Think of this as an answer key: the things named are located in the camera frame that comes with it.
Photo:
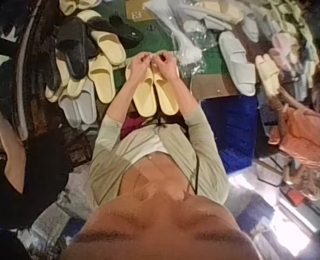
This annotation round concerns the person's left hand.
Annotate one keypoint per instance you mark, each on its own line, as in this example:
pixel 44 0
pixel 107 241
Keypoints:
pixel 138 66

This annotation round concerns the person's right hand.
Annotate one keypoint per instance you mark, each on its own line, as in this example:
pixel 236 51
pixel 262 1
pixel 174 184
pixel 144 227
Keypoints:
pixel 167 66

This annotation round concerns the green mat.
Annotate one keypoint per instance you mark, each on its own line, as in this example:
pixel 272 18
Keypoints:
pixel 151 44

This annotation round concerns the clear plastic bags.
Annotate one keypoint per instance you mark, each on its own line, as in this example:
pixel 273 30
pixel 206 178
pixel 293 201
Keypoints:
pixel 181 32

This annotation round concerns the black fuzzy slipper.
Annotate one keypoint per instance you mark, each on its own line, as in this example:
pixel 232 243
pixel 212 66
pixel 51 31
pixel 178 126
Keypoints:
pixel 74 46
pixel 119 29

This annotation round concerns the pale yellow slide slipper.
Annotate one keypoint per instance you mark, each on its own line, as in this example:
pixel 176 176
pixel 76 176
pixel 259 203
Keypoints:
pixel 168 100
pixel 144 101

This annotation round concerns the brown cardboard box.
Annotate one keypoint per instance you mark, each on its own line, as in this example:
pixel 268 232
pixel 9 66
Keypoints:
pixel 140 9

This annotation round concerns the heap of yellow slippers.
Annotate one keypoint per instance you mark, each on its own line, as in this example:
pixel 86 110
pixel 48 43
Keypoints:
pixel 103 78

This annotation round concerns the flat brown cardboard sheet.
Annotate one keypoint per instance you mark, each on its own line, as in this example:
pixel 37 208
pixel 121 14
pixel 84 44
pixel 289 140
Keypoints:
pixel 214 86

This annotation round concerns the large white slide slipper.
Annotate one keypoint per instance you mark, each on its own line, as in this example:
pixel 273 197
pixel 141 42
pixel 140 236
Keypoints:
pixel 236 63

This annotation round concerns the bagged beige slippers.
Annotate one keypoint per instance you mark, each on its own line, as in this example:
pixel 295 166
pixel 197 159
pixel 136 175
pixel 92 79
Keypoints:
pixel 222 9

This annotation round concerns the blue plastic crate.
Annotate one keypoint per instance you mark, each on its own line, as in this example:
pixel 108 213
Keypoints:
pixel 232 130

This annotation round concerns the cream slipper with thick sole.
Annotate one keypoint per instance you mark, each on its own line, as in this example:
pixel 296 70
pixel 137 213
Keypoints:
pixel 268 73

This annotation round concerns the heap of mixed pastel slippers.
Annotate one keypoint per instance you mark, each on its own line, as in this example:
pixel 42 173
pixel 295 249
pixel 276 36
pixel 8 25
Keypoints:
pixel 284 35

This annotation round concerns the orange cloth bag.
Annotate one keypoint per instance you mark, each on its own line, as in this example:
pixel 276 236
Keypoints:
pixel 303 135

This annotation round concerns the grey plastic bag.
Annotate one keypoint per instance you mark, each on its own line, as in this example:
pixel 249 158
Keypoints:
pixel 59 205

